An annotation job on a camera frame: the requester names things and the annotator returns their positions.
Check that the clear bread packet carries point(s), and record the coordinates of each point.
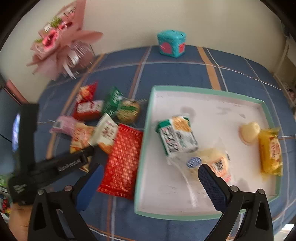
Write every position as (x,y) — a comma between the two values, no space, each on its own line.
(216,157)

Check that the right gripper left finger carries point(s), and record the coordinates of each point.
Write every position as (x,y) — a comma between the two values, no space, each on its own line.
(44,220)

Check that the yellow cake packet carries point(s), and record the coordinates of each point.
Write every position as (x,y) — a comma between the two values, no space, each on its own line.
(270,152)

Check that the teal rimmed white tray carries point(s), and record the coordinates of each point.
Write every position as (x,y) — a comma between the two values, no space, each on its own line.
(215,116)

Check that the teal toy house box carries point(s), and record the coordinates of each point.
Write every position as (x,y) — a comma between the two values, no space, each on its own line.
(172,43)

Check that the red milk candy packet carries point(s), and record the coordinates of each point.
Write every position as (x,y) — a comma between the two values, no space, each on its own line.
(88,111)

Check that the green snack box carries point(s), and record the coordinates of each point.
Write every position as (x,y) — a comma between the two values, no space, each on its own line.
(112,102)

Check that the white rice cracker packet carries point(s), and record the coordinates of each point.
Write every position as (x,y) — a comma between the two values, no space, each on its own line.
(104,134)

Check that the blue plaid tablecloth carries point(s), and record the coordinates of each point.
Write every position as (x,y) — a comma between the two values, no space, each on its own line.
(134,72)

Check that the red patterned packet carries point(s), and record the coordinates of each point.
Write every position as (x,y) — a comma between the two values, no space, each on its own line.
(120,172)

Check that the orange chips snack packet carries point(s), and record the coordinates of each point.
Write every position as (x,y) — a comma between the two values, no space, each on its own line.
(81,136)

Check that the red peanut snack packet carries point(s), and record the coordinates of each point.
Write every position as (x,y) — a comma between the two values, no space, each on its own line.
(86,93)

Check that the pink flower bouquet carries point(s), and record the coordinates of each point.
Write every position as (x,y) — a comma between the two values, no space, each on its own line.
(51,49)

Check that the pink snack packet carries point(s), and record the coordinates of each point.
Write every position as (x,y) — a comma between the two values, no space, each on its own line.
(65,125)

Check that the glass vase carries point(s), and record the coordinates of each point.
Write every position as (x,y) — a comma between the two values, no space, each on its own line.
(80,56)

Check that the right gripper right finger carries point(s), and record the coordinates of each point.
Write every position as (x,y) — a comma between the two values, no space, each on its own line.
(230,200)

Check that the round green pastry packet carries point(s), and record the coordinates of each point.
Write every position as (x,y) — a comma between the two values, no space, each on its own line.
(128,111)

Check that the green white biscuit packet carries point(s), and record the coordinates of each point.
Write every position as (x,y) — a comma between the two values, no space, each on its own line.
(176,135)

